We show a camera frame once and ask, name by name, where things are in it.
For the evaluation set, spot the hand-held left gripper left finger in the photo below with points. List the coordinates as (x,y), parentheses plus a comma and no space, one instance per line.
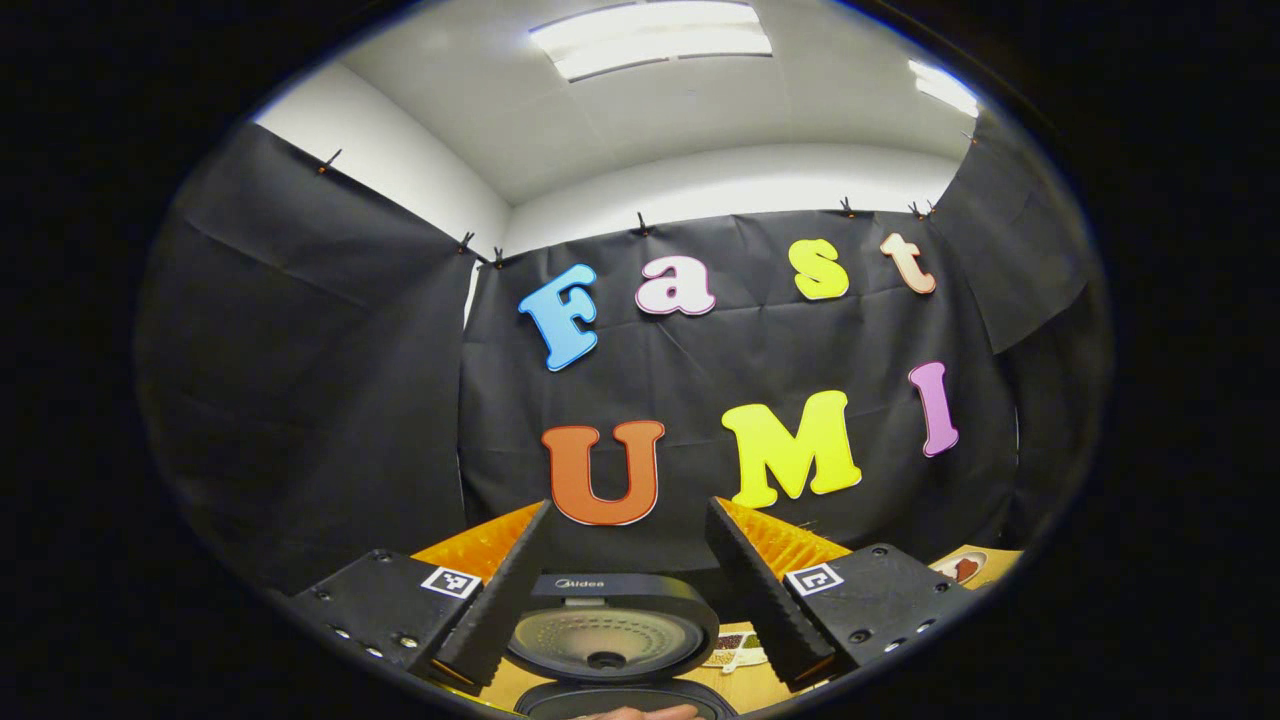
(500,600)

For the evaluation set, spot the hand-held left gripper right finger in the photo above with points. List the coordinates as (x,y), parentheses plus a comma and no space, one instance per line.
(765,610)

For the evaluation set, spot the black rice cooker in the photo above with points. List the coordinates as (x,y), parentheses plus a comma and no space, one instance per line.
(610,640)

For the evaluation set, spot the white divided sauce dish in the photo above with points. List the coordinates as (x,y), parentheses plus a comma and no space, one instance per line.
(735,655)

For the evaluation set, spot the white round plate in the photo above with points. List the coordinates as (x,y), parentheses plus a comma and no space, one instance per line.
(942,568)

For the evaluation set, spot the brown meat piece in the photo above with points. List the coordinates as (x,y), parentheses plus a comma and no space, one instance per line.
(968,569)

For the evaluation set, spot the small ceiling light panel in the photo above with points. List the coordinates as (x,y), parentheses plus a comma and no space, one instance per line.
(945,88)

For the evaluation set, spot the large ceiling light panel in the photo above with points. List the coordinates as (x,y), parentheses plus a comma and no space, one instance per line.
(650,40)

